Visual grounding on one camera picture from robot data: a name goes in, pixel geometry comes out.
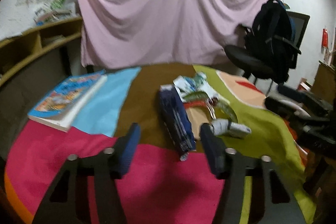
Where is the white paper packet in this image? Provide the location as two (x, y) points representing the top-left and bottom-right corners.
(210, 119), (252, 139)

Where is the dark blue snack wrapper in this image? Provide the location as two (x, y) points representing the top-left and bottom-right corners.
(158, 85), (196, 161)

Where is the white green printed wrapper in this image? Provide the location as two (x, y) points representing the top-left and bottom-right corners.
(173, 72), (230, 106)

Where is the torn red cardboard box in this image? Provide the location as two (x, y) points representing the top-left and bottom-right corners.
(183, 100), (216, 140)

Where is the wooden cabinet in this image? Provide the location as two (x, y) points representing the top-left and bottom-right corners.
(311, 61), (335, 105)

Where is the black office chair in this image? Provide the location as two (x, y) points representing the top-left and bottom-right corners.
(224, 11), (310, 84)

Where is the dark blue backpack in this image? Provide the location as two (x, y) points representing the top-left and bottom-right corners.
(245, 0), (295, 57)

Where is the blue illustrated book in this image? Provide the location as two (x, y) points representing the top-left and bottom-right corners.
(27, 70), (107, 132)

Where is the green candy jar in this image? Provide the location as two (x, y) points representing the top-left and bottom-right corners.
(50, 0), (66, 10)

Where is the pink hanging sheet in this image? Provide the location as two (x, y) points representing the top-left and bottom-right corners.
(77, 0), (268, 69)

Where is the wooden wall shelf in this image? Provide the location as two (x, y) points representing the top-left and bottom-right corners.
(1, 16), (83, 85)

